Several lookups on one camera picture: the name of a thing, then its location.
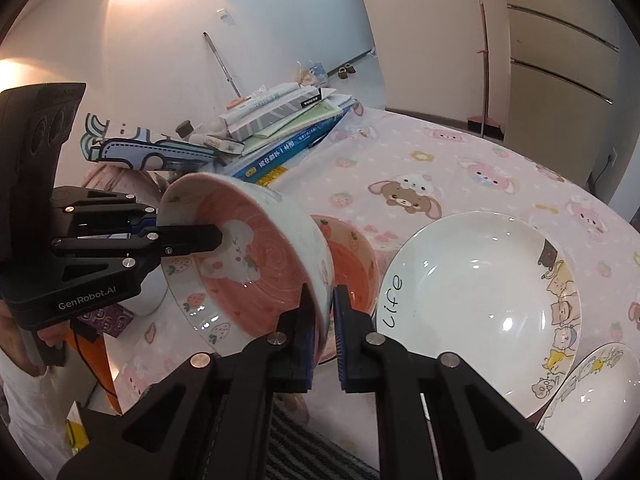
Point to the purple patterned box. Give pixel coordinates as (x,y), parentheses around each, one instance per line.
(107,321)

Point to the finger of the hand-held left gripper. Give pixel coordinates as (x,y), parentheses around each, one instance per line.
(145,222)
(192,239)

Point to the clear plastic bag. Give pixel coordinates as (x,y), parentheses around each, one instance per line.
(311,74)

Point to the small pink strawberry bowl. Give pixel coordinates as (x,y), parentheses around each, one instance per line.
(350,270)

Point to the large pink rabbit bowl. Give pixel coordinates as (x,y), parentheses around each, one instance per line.
(270,265)

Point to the large white cartoon plate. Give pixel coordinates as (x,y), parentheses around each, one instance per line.
(475,300)

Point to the orange bag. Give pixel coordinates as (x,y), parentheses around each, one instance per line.
(97,370)

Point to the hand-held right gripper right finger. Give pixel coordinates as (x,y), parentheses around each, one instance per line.
(341,340)

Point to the white wall switch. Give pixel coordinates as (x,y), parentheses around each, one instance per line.
(226,16)

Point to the green notebook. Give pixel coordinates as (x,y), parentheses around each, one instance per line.
(302,121)

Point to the white animal-print plate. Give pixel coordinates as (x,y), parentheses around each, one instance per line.
(595,410)

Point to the yellow booklet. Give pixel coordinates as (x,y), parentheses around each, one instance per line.
(272,174)

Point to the blue book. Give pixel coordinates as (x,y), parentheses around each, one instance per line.
(280,157)

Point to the grey striped cloth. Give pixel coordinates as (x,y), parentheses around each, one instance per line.
(305,450)

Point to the white paper box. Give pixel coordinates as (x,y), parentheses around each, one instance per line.
(250,107)

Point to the person's left hand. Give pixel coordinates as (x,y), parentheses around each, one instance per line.
(11,332)

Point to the person's white clothing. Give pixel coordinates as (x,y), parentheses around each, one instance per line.
(35,410)

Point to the pink printed tablecloth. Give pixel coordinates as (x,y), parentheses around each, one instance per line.
(450,160)

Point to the small white bottle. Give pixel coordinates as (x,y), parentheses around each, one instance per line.
(220,144)

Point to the dark capped bottle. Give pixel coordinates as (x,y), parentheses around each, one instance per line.
(184,129)

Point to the beige refrigerator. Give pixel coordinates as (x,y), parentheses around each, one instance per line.
(555,100)

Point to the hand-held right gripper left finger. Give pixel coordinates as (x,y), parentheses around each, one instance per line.
(313,340)

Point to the white wall socket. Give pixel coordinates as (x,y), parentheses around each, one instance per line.
(612,156)

